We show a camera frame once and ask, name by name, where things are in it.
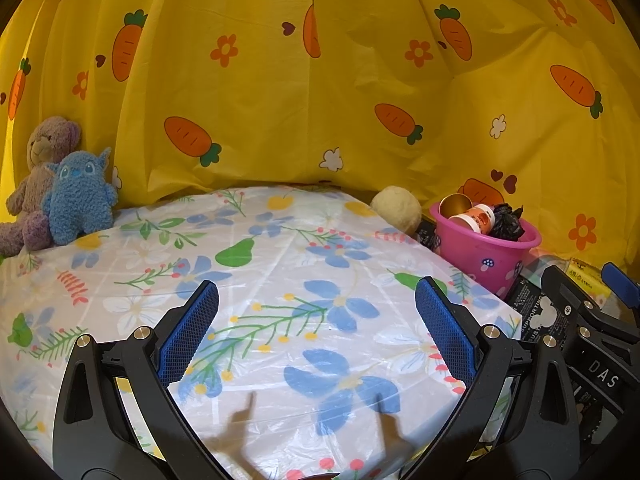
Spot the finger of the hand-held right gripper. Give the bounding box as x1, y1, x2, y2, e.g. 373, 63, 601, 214
601, 261, 640, 311
542, 265, 640, 353

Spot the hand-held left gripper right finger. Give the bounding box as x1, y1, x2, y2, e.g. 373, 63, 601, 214
400, 276, 583, 480

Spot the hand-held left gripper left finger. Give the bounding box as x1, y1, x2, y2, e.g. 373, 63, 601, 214
52, 280, 233, 480

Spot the pink plastic bucket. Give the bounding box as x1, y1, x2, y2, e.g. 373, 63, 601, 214
430, 200, 543, 301

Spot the large black plastic bag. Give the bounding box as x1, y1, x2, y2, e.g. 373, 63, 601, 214
487, 203, 526, 241

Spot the white paper cup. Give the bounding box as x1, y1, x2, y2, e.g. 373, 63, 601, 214
448, 205, 496, 236

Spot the red paper cup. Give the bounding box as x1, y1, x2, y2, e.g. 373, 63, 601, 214
439, 193, 473, 218

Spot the yellow packet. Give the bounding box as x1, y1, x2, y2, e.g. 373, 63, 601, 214
567, 258, 608, 306

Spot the cream plush toy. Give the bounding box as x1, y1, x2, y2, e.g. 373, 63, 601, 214
370, 186, 423, 238

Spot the floral plastic tablecloth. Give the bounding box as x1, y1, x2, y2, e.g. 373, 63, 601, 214
0, 185, 523, 480

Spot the blue plush monster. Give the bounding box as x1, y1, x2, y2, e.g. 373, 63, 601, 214
42, 147, 120, 246

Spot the purple teddy bear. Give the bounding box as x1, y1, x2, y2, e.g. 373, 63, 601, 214
0, 116, 83, 257

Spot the yellow carrot-print curtain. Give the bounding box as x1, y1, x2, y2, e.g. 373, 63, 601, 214
0, 0, 640, 281

